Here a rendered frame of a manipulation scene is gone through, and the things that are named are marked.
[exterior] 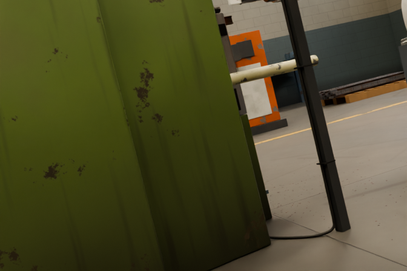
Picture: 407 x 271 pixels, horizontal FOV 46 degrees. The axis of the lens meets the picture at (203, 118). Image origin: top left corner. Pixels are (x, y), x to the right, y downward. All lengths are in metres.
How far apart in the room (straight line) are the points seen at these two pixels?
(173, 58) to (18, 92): 0.53
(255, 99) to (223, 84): 4.27
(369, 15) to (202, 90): 10.49
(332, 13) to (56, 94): 10.37
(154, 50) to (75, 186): 0.52
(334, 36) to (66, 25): 10.20
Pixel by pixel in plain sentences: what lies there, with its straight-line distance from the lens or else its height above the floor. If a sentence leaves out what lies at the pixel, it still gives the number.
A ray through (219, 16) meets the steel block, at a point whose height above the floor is 0.90.
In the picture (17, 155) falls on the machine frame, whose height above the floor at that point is 0.55.
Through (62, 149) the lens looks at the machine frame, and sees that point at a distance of 1.42.
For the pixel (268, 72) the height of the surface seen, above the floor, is 0.61.
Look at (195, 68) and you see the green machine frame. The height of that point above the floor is 0.68.
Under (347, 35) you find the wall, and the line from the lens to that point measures 11.63.
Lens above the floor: 0.57
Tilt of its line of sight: 2 degrees down
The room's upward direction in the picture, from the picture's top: 14 degrees counter-clockwise
